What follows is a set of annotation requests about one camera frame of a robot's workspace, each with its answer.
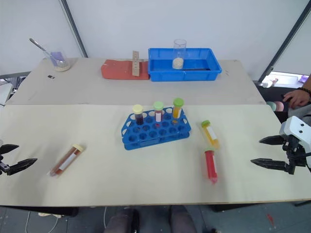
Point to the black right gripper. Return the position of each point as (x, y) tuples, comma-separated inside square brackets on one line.
[(295, 153)]

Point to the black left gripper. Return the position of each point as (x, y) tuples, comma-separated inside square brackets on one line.
[(2, 167)]

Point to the bystander's forearm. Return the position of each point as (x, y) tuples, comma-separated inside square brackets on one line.
[(308, 82)]

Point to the brown-red tube, cream cap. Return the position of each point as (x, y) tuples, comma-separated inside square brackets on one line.
[(65, 161)]

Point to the bright red tube, green cap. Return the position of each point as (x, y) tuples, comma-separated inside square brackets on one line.
[(211, 165)]

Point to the yellow tube, green cap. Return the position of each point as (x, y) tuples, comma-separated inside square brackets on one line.
[(211, 136)]

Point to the orange tube, green cap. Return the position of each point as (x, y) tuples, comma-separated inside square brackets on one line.
[(177, 110)]

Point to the blue test tube rack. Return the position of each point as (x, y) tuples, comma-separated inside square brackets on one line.
[(155, 136)]

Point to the red tube, pale green cap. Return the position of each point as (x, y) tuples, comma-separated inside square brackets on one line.
[(158, 112)]

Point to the dark purple tube, yellow cap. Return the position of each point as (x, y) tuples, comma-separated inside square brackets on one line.
[(139, 116)]

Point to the wooden block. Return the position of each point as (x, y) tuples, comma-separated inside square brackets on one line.
[(136, 66)]

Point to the bystander's bare hand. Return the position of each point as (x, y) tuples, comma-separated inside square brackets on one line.
[(297, 98)]

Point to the pink round disc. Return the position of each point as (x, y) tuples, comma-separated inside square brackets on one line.
[(277, 106)]

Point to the grey trousers leg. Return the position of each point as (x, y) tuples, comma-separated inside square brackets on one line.
[(300, 112)]

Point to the wide glass beaker with powder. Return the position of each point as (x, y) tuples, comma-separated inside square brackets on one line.
[(60, 63)]

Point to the blue plastic bin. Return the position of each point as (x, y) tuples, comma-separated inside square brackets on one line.
[(189, 74)]

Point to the tall clear glass beaker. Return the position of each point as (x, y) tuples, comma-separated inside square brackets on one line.
[(178, 61)]

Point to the red-orange cloth mat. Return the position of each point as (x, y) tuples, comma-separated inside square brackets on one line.
[(117, 70)]

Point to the dark metal frame pole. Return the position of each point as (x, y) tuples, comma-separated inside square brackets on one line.
[(74, 28), (284, 40)]

